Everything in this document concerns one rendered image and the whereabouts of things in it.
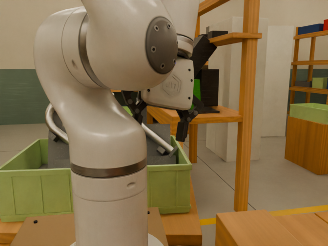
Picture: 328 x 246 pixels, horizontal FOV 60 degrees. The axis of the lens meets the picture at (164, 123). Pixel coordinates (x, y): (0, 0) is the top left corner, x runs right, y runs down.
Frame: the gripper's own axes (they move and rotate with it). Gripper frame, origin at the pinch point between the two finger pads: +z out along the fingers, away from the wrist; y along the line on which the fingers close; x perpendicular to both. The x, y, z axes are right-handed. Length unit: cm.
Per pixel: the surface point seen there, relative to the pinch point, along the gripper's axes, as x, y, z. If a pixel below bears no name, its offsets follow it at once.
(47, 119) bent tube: 68, -22, 1
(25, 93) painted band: 662, -95, -41
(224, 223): 6.9, 22.5, 19.4
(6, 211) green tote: 48, -30, 31
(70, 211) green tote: 43, -11, 29
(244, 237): 0.2, 23.5, 20.2
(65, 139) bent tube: 64, -15, 8
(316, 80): 403, 480, -154
